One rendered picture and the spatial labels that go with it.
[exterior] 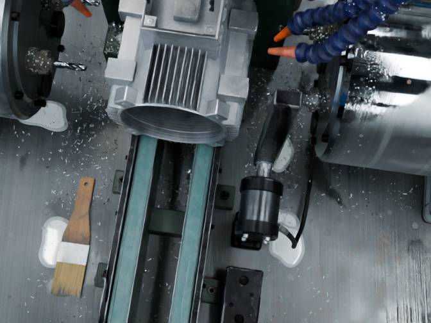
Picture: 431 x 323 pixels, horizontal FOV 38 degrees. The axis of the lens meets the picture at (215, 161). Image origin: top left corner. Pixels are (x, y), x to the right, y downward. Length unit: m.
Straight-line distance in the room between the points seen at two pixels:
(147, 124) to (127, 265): 0.22
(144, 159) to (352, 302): 0.42
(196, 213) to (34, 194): 0.31
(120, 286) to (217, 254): 0.20
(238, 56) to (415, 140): 0.26
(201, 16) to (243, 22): 0.07
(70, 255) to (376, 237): 0.52
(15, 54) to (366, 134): 0.46
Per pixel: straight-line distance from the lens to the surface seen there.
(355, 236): 1.10
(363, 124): 0.81
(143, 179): 0.97
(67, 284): 1.08
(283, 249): 1.07
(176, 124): 0.97
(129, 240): 0.96
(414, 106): 0.81
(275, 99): 0.66
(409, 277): 1.12
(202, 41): 0.81
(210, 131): 0.94
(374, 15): 0.63
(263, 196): 0.84
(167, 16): 0.84
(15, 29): 0.85
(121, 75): 0.86
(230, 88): 0.84
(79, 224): 1.08
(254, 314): 1.00
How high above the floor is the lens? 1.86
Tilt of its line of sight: 75 degrees down
